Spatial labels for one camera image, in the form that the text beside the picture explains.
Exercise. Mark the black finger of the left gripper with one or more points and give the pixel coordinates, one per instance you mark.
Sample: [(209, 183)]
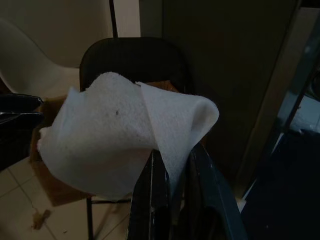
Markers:
[(17, 104), (12, 137)]

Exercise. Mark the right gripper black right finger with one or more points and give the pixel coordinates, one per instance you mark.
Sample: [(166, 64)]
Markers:
[(207, 205)]

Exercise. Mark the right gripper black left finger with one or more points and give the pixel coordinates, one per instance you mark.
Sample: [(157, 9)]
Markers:
[(150, 205)]

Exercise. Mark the white paper tissue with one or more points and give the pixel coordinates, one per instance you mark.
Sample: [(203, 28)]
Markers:
[(107, 140)]

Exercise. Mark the white plastic chair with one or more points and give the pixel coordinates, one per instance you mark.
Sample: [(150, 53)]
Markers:
[(37, 50)]

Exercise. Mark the brown cardboard box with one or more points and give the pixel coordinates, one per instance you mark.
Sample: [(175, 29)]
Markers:
[(52, 185)]

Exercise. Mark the dark cabinet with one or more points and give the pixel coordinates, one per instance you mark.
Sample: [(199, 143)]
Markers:
[(225, 75)]

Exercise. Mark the black folding chair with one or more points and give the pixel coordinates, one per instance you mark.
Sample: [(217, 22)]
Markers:
[(140, 57)]

